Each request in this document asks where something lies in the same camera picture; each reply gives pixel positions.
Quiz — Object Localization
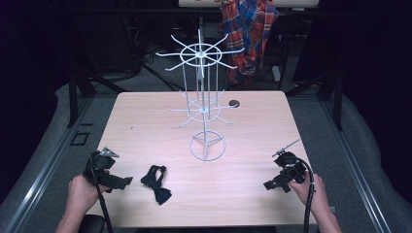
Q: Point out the black floor cable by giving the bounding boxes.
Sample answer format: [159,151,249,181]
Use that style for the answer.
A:
[141,54,187,92]

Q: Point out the person's right hand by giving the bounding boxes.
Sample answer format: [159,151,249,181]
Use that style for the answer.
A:
[287,173,328,216]

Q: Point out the black chair seat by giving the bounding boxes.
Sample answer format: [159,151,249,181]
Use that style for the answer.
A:
[78,214,107,233]

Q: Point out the white wire display rack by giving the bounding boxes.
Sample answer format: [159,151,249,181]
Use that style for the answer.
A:
[155,28,246,162]

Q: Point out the aluminium floor rail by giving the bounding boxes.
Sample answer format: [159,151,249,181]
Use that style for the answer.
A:
[319,96,393,233]
[3,96,95,233]

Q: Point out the black bow tie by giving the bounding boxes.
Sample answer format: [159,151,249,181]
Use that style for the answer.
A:
[140,164,173,206]

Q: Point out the plaid red blue cloth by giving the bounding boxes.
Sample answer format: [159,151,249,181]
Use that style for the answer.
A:
[220,0,280,87]

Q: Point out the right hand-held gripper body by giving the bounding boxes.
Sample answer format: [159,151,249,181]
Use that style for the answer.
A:
[271,139,309,186]

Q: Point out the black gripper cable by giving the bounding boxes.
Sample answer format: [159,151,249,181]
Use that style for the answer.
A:
[88,151,114,233]
[295,157,316,233]

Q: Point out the person's left hand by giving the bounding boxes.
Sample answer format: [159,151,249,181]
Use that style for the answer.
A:
[66,174,111,217]

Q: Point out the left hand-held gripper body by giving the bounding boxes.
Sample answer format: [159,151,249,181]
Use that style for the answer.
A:
[83,147,120,189]

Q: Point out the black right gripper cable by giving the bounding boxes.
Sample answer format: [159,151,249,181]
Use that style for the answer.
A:
[295,157,316,233]

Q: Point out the black metal stand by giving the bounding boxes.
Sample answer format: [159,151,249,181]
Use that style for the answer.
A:
[285,66,345,132]
[66,66,127,129]

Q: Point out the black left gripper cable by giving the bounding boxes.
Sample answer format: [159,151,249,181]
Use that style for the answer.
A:
[88,151,114,233]

